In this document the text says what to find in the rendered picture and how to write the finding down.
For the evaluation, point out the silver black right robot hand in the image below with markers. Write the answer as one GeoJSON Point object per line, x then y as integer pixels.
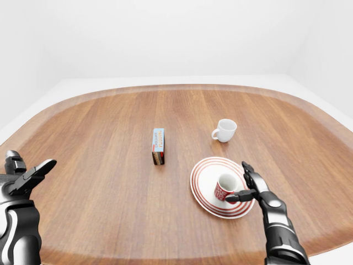
{"type": "Point", "coordinates": [255, 185]}

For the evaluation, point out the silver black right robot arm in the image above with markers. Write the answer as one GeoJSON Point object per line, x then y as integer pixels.
{"type": "Point", "coordinates": [284, 243]}

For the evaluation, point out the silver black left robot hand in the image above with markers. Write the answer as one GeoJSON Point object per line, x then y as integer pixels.
{"type": "Point", "coordinates": [20, 179]}

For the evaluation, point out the chocolate pudding box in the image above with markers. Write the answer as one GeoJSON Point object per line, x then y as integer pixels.
{"type": "Point", "coordinates": [158, 146]}

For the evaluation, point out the white plate with red rings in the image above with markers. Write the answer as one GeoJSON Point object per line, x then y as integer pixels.
{"type": "Point", "coordinates": [204, 190]}

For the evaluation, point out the white mug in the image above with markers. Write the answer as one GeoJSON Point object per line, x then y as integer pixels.
{"type": "Point", "coordinates": [226, 130]}

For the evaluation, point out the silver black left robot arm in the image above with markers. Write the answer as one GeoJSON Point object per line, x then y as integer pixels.
{"type": "Point", "coordinates": [19, 232]}

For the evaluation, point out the red patterned mug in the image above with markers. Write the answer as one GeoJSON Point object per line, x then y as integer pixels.
{"type": "Point", "coordinates": [224, 186]}

